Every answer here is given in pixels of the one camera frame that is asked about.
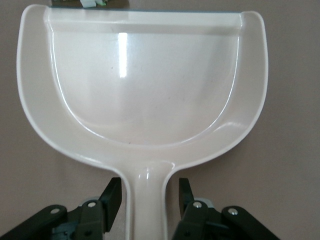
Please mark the beige plastic dustpan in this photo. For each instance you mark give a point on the beige plastic dustpan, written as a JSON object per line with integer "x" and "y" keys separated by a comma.
{"x": 142, "y": 87}

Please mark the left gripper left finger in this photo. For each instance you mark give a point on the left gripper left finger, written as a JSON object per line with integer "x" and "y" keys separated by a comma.
{"x": 82, "y": 220}

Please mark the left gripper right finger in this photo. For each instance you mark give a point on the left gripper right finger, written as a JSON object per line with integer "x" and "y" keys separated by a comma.
{"x": 200, "y": 220}

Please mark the white green push-button switch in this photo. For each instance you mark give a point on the white green push-button switch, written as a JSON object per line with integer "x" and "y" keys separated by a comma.
{"x": 87, "y": 2}

